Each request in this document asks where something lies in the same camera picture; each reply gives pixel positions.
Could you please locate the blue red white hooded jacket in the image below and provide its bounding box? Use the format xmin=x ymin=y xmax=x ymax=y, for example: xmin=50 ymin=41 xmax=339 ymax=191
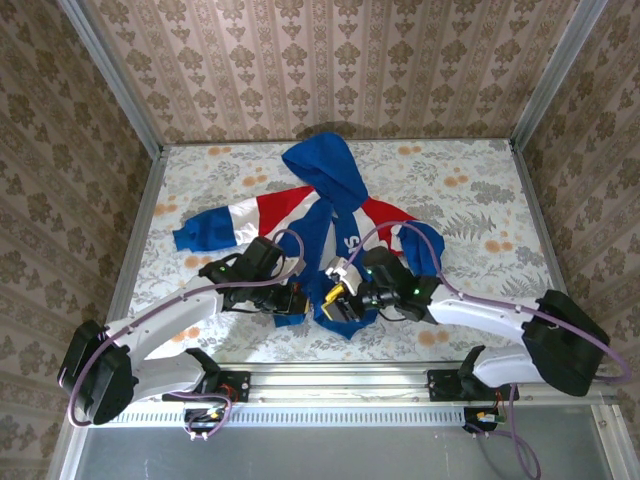
xmin=172 ymin=132 xmax=445 ymax=341

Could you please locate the black connector box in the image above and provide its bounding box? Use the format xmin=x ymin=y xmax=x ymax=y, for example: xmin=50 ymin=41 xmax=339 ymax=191
xmin=463 ymin=407 xmax=504 ymax=435
xmin=183 ymin=407 xmax=232 ymax=435

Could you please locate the floral tablecloth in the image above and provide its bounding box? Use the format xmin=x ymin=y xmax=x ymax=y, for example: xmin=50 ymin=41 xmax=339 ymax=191
xmin=122 ymin=139 xmax=557 ymax=365

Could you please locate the grey metal sheet panel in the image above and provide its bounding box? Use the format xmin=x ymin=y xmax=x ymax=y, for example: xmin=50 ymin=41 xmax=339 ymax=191
xmin=74 ymin=405 xmax=614 ymax=480

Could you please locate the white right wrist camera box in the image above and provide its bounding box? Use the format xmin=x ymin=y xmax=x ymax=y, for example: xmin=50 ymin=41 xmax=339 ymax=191
xmin=324 ymin=257 xmax=364 ymax=296

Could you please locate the aluminium mounting rail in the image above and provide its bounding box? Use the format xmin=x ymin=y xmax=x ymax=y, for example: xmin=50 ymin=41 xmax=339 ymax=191
xmin=74 ymin=363 xmax=619 ymax=402

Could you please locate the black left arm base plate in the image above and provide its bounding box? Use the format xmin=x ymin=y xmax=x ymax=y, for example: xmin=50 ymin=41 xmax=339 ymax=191
xmin=162 ymin=369 xmax=251 ymax=403

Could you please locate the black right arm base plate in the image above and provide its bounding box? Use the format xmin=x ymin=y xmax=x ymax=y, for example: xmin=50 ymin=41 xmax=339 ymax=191
xmin=427 ymin=369 xmax=520 ymax=403

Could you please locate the slotted white cable duct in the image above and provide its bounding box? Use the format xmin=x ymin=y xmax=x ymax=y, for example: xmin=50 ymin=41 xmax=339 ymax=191
xmin=114 ymin=404 xmax=471 ymax=427

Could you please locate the aluminium table side rail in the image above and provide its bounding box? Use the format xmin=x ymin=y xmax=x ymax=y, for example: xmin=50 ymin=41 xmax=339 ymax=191
xmin=508 ymin=141 xmax=592 ymax=365
xmin=94 ymin=147 xmax=170 ymax=361

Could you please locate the aluminium frame post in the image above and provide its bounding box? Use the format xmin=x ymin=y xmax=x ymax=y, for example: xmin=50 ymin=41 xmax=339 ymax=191
xmin=510 ymin=0 xmax=597 ymax=147
xmin=58 ymin=0 xmax=165 ymax=157

